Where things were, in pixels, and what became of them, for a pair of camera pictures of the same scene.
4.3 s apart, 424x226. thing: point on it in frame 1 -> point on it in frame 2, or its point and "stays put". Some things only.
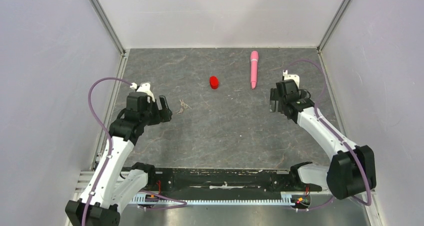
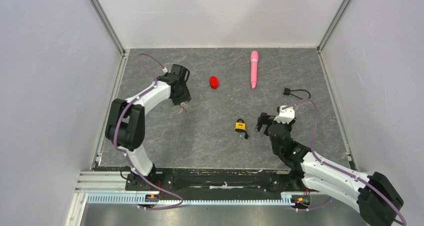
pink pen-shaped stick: [254, 56] stays put
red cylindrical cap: [214, 82] stays put
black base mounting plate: [219, 181] stays put
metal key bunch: [183, 105] stays put
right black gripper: [274, 98] -> [264, 118]
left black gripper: [166, 113] -> [186, 96]
